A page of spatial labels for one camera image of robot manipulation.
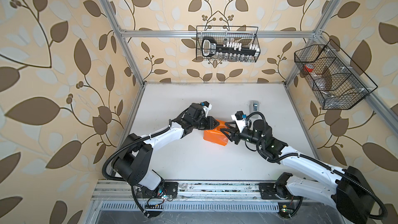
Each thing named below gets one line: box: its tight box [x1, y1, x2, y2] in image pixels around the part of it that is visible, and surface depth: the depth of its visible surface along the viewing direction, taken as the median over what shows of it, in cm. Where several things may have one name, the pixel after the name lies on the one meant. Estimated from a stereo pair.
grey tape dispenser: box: [249, 100, 261, 115], surface depth 104 cm
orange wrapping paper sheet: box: [203, 119, 229, 147], surface depth 82 cm
